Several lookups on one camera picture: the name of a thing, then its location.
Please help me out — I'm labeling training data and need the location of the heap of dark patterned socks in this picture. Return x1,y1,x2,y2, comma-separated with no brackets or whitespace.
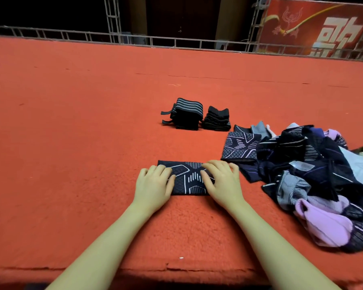
221,122,363,251

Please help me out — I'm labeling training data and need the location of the grey metal truss tower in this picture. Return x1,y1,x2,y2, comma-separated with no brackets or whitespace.
104,0,123,43
247,0,270,53

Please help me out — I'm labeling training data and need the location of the person's left hand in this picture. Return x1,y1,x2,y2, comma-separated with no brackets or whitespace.
133,164,176,215

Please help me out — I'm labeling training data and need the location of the person's right hand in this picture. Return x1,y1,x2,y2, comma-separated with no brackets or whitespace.
201,160,246,214

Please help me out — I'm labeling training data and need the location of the single navy white-patterned sock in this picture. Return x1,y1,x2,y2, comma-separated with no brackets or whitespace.
157,160,214,196

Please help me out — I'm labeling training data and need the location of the person's left forearm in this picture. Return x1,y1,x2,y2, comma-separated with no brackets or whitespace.
45,202,158,290

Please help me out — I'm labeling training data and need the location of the grey metal railing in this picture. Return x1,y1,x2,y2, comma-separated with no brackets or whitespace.
0,25,363,61

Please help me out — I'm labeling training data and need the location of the red banner with white print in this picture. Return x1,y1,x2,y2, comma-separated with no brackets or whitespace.
257,0,363,59

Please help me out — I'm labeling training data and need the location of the dark brown door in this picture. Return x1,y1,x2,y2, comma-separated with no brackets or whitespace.
146,0,220,43

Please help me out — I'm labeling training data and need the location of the person's right forearm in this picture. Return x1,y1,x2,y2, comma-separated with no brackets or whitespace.
227,202,342,290

